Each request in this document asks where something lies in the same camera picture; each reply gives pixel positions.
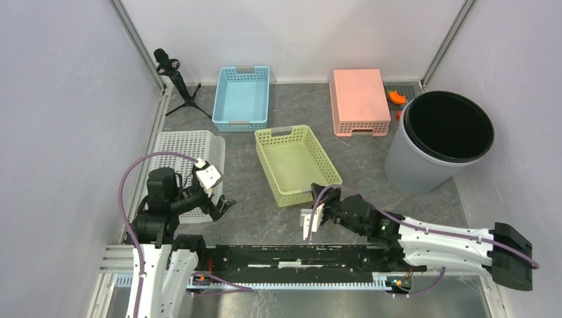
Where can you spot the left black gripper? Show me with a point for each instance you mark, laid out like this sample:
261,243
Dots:
207,206

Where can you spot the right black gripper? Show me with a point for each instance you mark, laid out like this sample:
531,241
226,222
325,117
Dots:
326,197

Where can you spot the green plastic basket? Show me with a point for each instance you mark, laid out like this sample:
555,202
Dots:
292,159

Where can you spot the large white perforated basket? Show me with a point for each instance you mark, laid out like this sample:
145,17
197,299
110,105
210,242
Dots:
196,144

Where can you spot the pink plastic basket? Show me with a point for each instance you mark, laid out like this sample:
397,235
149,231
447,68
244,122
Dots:
358,103

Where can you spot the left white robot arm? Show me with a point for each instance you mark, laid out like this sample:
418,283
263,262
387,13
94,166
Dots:
163,261

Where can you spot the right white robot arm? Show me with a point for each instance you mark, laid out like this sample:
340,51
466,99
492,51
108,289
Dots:
502,251

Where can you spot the blue plastic basket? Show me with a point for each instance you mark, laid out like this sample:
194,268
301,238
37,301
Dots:
242,99

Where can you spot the dark tray with orange blocks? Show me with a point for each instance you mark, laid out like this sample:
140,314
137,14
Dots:
399,94

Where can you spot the grey bin with black liner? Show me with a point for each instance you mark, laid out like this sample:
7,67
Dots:
438,134

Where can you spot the black microphone on tripod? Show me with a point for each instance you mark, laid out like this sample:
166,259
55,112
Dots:
169,67

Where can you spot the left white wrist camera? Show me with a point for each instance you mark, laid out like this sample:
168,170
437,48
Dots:
208,175

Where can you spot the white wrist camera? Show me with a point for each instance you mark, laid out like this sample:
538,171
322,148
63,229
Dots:
208,175
310,223

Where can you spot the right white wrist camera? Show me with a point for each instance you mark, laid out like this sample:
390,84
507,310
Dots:
310,223

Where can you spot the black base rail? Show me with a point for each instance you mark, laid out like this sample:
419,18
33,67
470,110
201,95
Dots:
299,263

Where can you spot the white cable duct strip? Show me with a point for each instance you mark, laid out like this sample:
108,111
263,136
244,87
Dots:
375,283

